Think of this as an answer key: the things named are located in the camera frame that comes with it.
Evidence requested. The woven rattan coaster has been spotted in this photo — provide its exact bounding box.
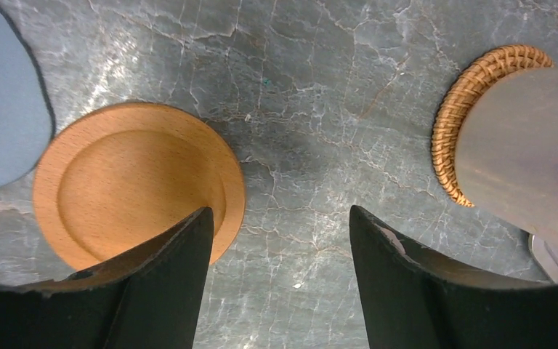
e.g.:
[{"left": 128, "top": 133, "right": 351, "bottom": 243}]
[{"left": 431, "top": 44, "right": 554, "bottom": 207}]

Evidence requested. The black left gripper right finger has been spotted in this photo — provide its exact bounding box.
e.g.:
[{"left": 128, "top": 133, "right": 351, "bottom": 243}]
[{"left": 349, "top": 205, "right": 558, "bottom": 348}]

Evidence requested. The blue grey coaster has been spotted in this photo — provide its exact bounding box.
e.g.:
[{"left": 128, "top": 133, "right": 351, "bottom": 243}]
[{"left": 0, "top": 9, "right": 55, "bottom": 187}]

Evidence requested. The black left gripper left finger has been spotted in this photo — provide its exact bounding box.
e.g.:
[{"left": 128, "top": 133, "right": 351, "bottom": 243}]
[{"left": 0, "top": 207, "right": 214, "bottom": 348}]

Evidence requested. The pink tall mug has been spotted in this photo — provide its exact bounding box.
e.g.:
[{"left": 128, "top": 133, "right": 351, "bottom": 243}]
[{"left": 454, "top": 68, "right": 558, "bottom": 251}]

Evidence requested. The round wooden coaster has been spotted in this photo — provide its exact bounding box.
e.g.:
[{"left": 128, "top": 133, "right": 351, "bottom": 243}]
[{"left": 33, "top": 102, "right": 246, "bottom": 270}]

